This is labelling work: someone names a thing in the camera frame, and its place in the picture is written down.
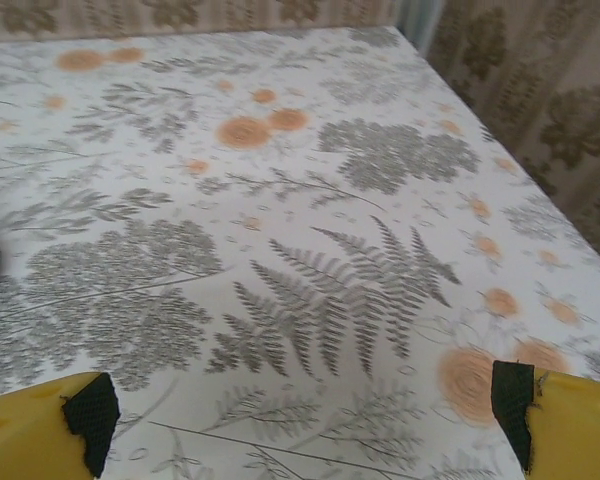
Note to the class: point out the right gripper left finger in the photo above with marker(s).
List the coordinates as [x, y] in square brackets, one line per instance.
[25, 435]

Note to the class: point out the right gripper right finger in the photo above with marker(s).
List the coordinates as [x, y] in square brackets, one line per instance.
[575, 430]

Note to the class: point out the floral patterned table cover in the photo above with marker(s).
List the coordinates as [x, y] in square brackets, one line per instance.
[280, 200]

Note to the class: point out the aluminium corner post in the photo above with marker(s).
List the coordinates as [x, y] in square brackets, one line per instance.
[417, 25]

